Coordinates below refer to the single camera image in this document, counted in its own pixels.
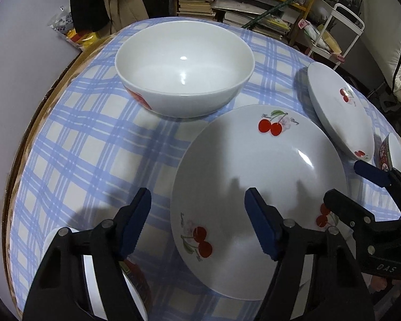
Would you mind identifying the dark hanging clothes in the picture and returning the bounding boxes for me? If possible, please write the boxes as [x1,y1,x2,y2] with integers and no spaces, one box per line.
[70,0,111,30]

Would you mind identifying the green pole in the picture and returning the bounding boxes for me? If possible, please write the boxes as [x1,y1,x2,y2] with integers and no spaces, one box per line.
[244,0,331,29]

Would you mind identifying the beige hanging clothes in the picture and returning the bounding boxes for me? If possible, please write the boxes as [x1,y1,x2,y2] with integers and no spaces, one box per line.
[100,0,151,34]

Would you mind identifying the yellow packet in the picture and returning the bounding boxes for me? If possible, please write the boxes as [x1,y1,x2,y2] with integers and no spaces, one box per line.
[316,30,341,54]

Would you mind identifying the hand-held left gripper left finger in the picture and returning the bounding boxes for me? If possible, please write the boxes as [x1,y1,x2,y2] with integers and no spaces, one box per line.
[23,187,152,321]

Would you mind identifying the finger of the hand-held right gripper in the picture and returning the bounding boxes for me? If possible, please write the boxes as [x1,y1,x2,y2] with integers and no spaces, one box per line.
[353,160,401,215]
[323,190,401,239]

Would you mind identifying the stack of old books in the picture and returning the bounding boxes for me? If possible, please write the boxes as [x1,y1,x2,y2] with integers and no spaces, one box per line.
[175,0,218,21]

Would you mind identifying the large white cherry plate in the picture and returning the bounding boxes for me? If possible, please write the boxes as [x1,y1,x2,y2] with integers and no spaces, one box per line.
[170,105,349,301]

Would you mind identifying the white quilt bag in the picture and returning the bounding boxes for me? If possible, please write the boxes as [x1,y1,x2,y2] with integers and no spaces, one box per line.
[361,0,401,108]

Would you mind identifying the white metal cart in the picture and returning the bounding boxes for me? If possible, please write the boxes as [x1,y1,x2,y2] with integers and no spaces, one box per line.
[309,3,365,71]

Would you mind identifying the printed snack bag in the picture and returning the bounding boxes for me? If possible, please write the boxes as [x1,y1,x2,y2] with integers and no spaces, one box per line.
[48,7,97,52]

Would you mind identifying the large white cherry bowl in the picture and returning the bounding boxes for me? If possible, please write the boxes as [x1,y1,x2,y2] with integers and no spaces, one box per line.
[114,20,255,118]

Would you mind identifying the small white cherry plate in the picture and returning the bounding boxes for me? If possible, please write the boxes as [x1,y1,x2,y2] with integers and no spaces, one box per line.
[307,62,375,161]

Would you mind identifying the blue plaid tablecloth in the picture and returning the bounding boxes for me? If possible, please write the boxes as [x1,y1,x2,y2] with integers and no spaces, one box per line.
[11,17,401,321]

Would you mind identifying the pile of books and papers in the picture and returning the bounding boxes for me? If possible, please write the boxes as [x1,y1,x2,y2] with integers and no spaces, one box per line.
[217,0,301,41]

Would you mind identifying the red patterned bowl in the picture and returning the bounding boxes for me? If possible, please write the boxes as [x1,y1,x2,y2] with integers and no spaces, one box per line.
[378,132,401,174]
[42,227,151,321]

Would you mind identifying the wooden table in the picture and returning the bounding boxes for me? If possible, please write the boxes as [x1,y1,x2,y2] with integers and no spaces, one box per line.
[0,30,121,308]

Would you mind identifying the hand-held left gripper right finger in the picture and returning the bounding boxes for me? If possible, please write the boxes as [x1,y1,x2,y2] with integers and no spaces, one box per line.
[244,187,376,321]

